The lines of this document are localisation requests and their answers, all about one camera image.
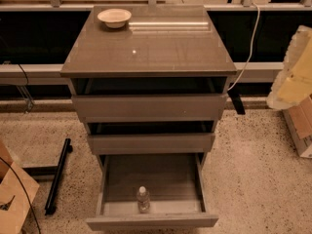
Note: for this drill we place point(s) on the white bowl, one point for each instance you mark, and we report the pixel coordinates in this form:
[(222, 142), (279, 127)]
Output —
[(114, 18)]

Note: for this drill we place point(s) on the cardboard box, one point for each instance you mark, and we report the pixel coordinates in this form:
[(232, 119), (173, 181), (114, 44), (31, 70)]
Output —
[(299, 121), (19, 189)]

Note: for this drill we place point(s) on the black bracket leg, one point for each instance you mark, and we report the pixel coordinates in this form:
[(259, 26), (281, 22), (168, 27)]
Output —
[(237, 102)]

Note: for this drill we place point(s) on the grey top drawer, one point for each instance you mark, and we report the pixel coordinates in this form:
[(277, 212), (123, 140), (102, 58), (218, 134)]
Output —
[(92, 109)]

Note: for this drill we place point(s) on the grey drawer cabinet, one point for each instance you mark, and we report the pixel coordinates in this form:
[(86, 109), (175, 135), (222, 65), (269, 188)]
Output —
[(161, 51)]

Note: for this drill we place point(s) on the grey middle drawer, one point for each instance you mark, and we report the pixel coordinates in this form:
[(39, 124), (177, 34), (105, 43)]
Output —
[(147, 144)]

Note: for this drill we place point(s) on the cardboard box right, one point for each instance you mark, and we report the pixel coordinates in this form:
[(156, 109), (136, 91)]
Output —
[(299, 121)]

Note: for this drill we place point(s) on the cardboard box left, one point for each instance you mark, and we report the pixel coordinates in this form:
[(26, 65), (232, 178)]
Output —
[(19, 189)]

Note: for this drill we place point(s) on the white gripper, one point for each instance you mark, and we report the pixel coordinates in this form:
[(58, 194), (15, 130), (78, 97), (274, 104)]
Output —
[(297, 77)]

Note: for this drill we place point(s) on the clear plastic water bottle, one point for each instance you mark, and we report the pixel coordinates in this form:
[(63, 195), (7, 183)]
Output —
[(143, 199)]

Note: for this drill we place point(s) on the black metal stand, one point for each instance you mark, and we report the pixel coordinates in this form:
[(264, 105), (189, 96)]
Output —
[(55, 173)]

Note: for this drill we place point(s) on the grey open bottom drawer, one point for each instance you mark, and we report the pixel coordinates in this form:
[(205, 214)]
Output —
[(175, 186)]

